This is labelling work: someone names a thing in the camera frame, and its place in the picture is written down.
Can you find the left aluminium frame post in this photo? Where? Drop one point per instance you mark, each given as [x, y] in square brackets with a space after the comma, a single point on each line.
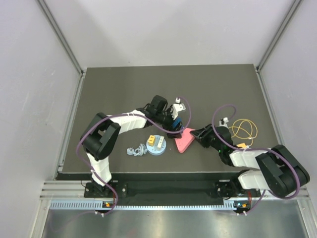
[58, 32]

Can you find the yellow plug adapter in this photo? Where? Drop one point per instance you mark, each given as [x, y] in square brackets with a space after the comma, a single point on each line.
[151, 140]

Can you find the grey slotted cable duct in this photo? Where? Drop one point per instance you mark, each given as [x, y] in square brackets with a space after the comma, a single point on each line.
[226, 205]

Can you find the pink triangular power strip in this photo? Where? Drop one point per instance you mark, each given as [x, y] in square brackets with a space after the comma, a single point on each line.
[185, 140]

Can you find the yellow charger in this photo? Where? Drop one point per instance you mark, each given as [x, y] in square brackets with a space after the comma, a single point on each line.
[242, 145]

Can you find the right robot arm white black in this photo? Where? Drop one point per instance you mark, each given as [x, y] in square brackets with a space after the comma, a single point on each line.
[274, 169]

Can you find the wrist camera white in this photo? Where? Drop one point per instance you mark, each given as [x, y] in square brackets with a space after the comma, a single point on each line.
[224, 122]
[177, 108]

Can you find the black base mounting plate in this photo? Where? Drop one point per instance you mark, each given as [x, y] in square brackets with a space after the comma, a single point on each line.
[217, 185]

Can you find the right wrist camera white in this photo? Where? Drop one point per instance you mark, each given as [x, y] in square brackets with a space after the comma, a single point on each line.
[224, 122]

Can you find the light blue round socket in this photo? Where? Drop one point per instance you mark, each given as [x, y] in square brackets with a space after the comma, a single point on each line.
[156, 145]

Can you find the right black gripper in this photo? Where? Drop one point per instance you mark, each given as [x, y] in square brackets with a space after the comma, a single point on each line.
[202, 134]

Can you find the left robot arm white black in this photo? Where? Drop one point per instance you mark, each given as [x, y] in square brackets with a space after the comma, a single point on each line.
[99, 138]

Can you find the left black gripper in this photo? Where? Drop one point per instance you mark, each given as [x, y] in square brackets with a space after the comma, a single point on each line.
[169, 127]

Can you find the right aluminium frame post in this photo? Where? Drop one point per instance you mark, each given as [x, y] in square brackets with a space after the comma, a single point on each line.
[290, 13]

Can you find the aluminium frame post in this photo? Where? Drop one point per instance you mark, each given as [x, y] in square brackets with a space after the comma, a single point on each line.
[290, 13]
[58, 32]

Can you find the blue cube plug adapter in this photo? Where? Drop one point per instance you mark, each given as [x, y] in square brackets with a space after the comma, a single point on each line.
[177, 123]

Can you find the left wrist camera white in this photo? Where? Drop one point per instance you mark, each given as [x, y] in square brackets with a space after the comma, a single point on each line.
[177, 108]

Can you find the white square charger plug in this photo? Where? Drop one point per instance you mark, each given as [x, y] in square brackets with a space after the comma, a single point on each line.
[160, 142]

